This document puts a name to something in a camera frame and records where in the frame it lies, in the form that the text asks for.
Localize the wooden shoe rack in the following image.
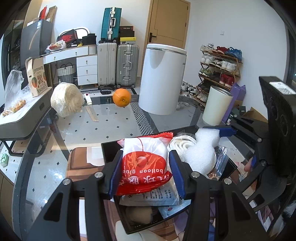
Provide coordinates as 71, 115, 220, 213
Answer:
195, 43, 243, 107

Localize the woven striped basket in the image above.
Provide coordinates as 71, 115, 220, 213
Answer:
57, 63, 76, 83

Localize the bagged white yarn ball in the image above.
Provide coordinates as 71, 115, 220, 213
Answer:
51, 82, 84, 118

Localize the wooden door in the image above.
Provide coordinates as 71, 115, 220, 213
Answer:
143, 0, 191, 53

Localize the white drawer desk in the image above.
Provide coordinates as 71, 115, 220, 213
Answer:
43, 45, 98, 86

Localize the dark grey refrigerator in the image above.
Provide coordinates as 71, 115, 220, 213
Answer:
20, 20, 53, 70

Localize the purple paper bag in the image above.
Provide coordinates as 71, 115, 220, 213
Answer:
222, 83, 246, 123

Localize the red balloon glue packet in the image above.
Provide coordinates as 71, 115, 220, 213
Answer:
116, 132, 174, 196

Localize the grey side table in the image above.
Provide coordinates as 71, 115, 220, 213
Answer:
0, 86, 54, 158

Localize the orange fruit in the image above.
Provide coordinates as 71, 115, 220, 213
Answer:
112, 88, 132, 108

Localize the black handbag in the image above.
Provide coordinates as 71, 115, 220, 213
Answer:
82, 33, 96, 46

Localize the red black shoe bag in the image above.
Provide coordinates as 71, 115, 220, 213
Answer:
57, 29, 78, 44

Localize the white blue plush toy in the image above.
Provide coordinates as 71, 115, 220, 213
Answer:
126, 206, 153, 225

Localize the silver suitcase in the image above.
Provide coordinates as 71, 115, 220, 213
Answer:
116, 44, 139, 88

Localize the black cardboard storage box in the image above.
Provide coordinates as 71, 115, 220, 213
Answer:
101, 126, 239, 235

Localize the bagged white strap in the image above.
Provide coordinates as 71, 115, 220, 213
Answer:
166, 134, 197, 158

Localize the open cardboard box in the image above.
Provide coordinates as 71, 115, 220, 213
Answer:
243, 107, 268, 123

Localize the white electric kettle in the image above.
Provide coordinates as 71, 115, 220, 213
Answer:
138, 44, 187, 115

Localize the anime printed desk mat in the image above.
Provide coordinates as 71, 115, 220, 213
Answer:
66, 138, 273, 241

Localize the teal suitcase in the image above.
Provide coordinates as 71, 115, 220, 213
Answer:
99, 7, 122, 43

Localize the clear plastic snack bag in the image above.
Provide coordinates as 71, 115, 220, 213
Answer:
1, 70, 32, 116

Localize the printed fruit carton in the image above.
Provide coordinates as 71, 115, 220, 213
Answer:
25, 57, 48, 97

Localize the person's right hand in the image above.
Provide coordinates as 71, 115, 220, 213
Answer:
244, 158, 253, 172

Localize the white handled knife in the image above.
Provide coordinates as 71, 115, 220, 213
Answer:
84, 93, 99, 122

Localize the white suitcase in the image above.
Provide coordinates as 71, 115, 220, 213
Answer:
97, 43, 117, 86

